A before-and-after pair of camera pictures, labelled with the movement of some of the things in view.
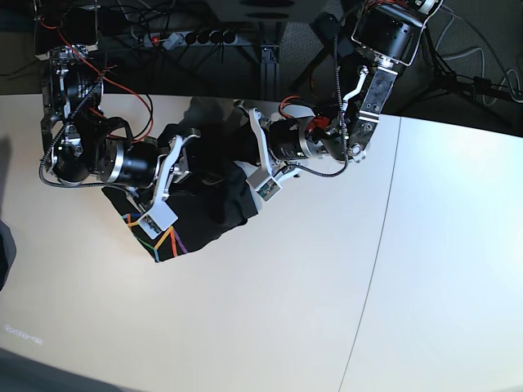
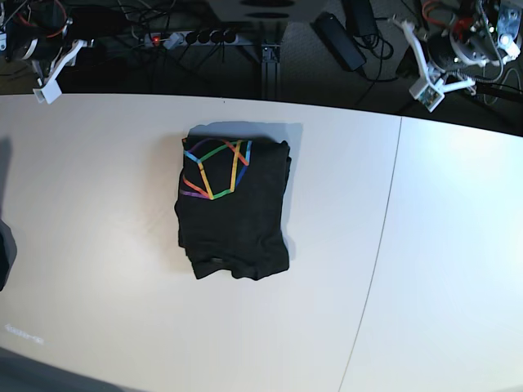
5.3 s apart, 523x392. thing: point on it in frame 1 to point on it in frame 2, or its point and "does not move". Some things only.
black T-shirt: (216, 193) to (231, 207)
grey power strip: (172, 40) does not move
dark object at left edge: (7, 251) does not move
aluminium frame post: (270, 72) does not move
